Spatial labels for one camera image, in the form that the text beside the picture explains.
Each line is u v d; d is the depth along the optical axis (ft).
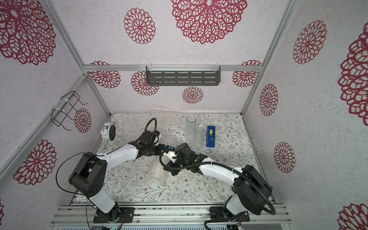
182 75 3.13
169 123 3.72
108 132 3.17
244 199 1.38
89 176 1.51
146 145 2.33
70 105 2.62
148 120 2.48
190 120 3.03
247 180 1.37
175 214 2.46
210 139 3.20
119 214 2.38
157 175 2.62
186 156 2.10
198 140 3.11
